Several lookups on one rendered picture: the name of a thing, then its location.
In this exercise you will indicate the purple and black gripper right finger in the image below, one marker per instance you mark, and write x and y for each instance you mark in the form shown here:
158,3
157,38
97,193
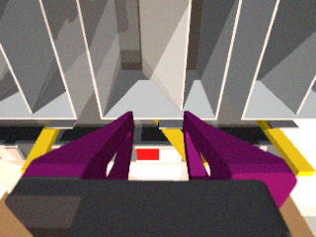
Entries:
231,158

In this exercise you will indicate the grey box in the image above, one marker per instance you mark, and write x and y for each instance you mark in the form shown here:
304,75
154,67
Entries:
160,91
287,70
32,63

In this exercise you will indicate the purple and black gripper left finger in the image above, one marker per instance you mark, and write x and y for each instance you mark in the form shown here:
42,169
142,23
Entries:
89,156

